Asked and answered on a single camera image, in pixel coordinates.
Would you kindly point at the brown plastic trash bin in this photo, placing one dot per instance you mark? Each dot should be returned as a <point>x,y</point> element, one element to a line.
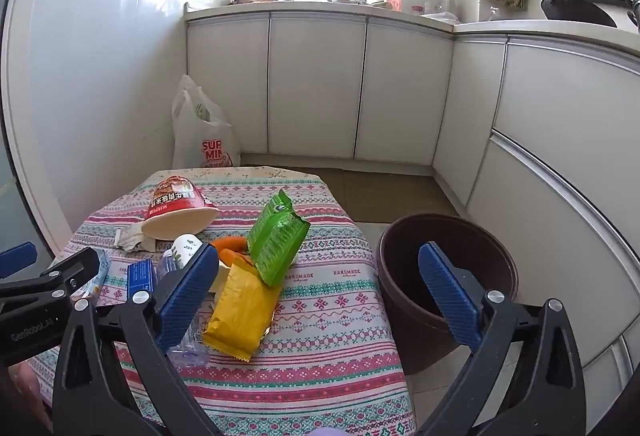
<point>400,316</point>

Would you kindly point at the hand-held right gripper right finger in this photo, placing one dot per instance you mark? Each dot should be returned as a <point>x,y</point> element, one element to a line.
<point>450,296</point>

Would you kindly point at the white cabinet drawer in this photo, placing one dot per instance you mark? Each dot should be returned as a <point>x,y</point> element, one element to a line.
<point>550,236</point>
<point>575,105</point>

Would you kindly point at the light blue tissue packet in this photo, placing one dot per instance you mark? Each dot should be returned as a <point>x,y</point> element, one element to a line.
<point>102,271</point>

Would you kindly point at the white kitchen countertop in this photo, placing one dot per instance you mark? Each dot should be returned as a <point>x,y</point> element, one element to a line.
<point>500,28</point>

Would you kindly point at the blue cardboard box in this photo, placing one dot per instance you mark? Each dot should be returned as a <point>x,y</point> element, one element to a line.
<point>140,276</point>

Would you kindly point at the white cabinet door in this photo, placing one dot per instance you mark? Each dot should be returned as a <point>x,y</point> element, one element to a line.
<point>465,115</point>
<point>227,80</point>
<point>400,95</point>
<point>315,85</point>

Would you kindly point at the green snack packet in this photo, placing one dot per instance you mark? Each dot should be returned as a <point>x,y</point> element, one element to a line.
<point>275,241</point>

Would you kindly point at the patterned woven tablecloth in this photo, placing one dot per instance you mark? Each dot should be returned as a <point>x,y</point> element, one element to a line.
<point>325,316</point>

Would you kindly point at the clear plastic bottle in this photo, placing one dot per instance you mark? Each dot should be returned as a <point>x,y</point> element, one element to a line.
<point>190,356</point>

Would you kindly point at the white cup green print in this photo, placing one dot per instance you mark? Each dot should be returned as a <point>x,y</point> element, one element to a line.
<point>182,248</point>

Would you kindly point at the person's left hand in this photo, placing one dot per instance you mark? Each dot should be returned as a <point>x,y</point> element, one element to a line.
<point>27,381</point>

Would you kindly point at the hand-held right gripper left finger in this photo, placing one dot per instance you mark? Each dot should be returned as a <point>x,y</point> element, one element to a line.
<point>187,296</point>

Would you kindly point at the white plastic shopping bag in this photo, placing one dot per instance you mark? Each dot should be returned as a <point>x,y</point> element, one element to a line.
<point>200,135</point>

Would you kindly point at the red instant noodle cup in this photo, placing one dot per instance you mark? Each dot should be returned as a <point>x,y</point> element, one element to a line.
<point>175,218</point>

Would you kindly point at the yellow snack packet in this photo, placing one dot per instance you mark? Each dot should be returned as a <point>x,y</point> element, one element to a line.
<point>245,311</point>

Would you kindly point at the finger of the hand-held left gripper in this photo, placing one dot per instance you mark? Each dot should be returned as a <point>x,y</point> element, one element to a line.
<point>17,258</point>
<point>50,278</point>

